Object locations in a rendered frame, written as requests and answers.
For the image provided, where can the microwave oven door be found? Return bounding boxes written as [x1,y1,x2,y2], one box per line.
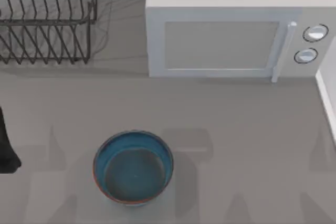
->
[146,7,302,79]

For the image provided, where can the blue bowl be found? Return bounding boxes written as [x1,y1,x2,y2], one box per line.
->
[92,130,174,207]

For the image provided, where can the small microwave knob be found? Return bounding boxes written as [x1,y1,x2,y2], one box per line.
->
[293,48,319,65]

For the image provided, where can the large microwave knob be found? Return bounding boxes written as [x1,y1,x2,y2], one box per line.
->
[302,24,329,42]

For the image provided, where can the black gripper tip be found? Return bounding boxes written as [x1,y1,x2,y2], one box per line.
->
[0,106,22,174]

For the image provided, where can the dark wire dish rack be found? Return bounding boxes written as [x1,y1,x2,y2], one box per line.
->
[0,0,100,65]

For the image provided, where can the microwave door handle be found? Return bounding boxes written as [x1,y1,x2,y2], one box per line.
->
[271,21,298,83]

